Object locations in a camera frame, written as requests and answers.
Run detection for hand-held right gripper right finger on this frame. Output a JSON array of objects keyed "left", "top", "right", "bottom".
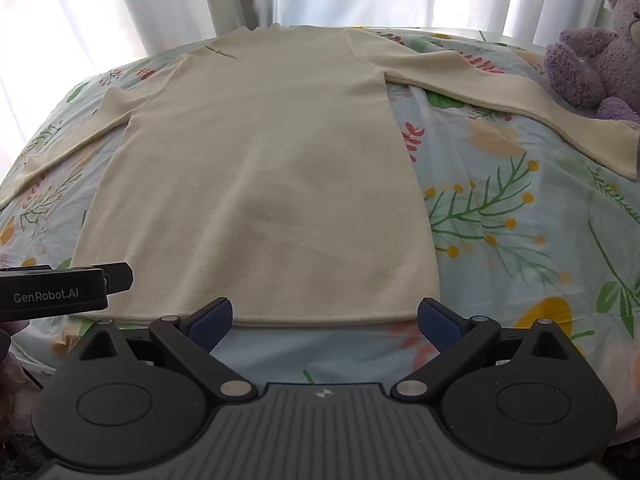
[{"left": 390, "top": 296, "right": 588, "bottom": 403}]

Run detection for floral bedsheet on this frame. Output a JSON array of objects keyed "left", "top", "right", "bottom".
[{"left": 0, "top": 25, "right": 640, "bottom": 411}]

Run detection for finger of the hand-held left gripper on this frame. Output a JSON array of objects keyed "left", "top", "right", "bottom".
[{"left": 101, "top": 262, "right": 134, "bottom": 292}]

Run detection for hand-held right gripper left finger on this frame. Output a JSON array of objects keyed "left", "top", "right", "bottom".
[{"left": 62, "top": 296, "right": 257, "bottom": 403}]

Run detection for cream knit sweater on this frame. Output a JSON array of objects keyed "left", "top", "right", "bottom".
[{"left": 0, "top": 24, "right": 640, "bottom": 329}]

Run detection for purple teddy bear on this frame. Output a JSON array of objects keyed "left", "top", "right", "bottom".
[{"left": 544, "top": 0, "right": 640, "bottom": 123}]

